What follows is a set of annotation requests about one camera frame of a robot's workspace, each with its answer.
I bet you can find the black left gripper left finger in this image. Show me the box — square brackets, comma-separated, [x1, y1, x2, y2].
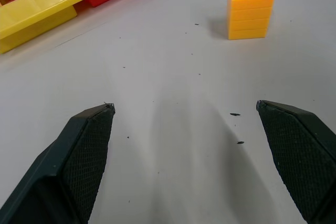
[0, 102, 117, 224]

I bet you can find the yellow plastic storage bin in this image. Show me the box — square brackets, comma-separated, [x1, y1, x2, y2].
[0, 0, 85, 55]

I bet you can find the yellow building block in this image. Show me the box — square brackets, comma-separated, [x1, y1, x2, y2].
[227, 0, 276, 41]

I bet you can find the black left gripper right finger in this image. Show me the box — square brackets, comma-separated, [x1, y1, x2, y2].
[255, 100, 336, 224]

